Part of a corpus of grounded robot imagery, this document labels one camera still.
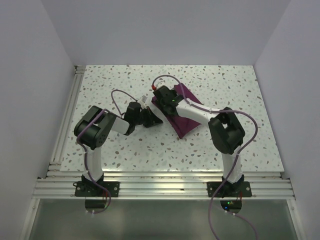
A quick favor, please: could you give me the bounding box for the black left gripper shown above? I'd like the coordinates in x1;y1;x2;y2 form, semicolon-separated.
133;106;162;128

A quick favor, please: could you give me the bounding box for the purple cloth mat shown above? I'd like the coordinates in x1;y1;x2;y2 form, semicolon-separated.
151;83;202;139

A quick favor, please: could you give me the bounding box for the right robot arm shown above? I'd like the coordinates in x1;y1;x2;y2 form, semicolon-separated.
151;83;245;197

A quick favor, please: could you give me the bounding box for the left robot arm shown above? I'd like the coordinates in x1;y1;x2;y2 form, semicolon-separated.
73;101;163;197

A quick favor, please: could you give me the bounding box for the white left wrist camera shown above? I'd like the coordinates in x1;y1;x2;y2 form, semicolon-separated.
139;95;148;107

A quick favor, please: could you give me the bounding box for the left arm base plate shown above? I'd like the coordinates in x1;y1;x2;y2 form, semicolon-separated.
72;181;120;198

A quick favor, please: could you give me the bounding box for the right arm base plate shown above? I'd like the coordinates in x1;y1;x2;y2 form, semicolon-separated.
206;181;253;198

